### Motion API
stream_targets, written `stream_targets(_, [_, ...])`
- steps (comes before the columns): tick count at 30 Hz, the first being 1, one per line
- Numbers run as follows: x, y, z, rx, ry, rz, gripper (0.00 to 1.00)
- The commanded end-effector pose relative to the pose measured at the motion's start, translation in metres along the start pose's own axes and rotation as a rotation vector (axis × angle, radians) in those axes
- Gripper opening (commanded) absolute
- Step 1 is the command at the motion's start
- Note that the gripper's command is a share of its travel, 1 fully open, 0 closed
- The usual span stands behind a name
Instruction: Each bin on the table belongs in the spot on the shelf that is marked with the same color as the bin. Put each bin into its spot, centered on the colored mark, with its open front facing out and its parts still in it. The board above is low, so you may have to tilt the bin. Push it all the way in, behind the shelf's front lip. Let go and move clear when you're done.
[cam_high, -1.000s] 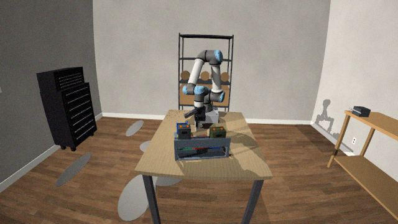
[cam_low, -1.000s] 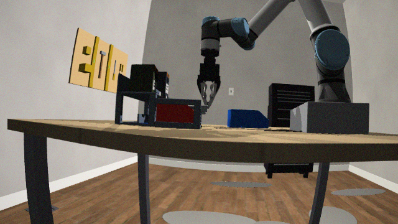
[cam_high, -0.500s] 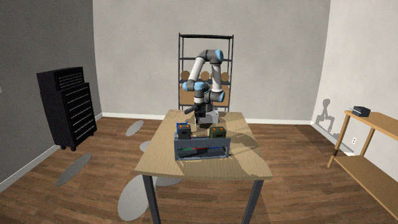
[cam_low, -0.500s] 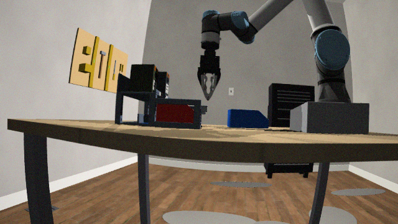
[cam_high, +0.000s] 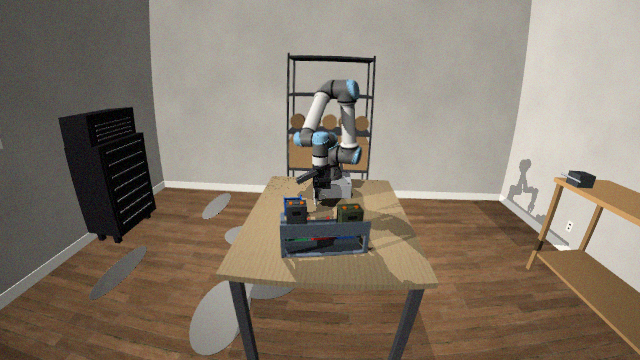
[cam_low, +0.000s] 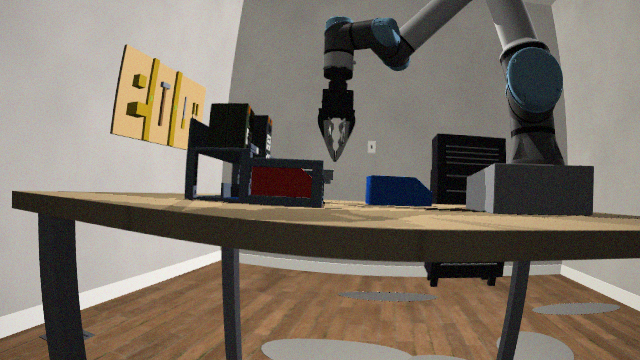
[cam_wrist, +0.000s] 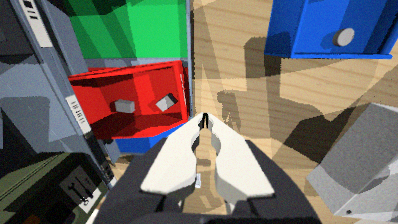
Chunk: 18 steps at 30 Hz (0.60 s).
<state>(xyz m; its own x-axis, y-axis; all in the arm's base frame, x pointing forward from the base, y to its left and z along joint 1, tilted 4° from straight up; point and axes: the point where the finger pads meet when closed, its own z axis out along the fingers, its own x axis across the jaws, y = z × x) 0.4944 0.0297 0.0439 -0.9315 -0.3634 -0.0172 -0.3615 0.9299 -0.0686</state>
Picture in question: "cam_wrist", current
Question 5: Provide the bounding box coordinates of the olive green case with orange latches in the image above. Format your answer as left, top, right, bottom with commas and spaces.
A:
0, 152, 108, 224

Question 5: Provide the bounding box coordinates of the grey metal shelf rack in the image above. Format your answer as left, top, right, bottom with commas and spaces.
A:
0, 0, 193, 197

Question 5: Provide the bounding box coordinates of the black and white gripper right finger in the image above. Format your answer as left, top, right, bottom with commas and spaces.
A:
205, 112, 322, 224

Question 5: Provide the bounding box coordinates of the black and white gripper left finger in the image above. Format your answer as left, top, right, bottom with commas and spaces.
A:
92, 112, 205, 224

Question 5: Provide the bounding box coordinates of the blue bin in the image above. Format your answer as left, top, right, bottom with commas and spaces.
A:
264, 0, 398, 59

